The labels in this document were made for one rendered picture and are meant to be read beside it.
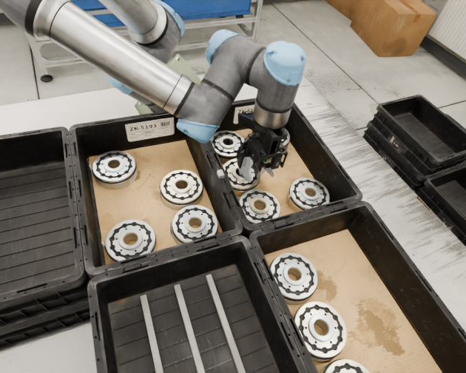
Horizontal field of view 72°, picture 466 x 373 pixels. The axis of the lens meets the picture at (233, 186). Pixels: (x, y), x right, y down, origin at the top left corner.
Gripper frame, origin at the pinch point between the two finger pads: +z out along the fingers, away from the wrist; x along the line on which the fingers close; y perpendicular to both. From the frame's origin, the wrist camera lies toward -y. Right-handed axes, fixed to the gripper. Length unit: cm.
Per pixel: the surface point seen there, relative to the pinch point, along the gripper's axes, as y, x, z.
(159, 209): 3.1, -25.3, 1.9
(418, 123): -32, 116, 36
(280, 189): 6.4, 6.1, 2.0
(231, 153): -6.7, -3.0, -1.2
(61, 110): -56, -46, 15
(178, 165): -9.3, -17.1, 2.0
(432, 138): -21, 115, 36
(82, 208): 4.9, -40.4, -8.1
